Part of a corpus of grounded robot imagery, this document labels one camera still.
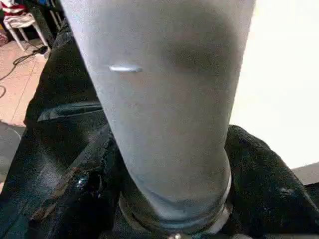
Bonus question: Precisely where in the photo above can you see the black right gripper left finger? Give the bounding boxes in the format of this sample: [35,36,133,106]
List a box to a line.
[24,123,131,239]

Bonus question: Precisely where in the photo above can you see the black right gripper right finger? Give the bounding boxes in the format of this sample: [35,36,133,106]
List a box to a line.
[223,124,319,239]

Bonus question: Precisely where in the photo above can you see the white plastic table leg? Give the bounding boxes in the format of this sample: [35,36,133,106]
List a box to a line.
[60,0,258,236]

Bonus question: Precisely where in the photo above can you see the small white stool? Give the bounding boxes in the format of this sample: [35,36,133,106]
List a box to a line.
[1,0,51,51]

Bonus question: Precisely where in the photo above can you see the black floor cable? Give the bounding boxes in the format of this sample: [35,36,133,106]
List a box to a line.
[0,46,49,99]

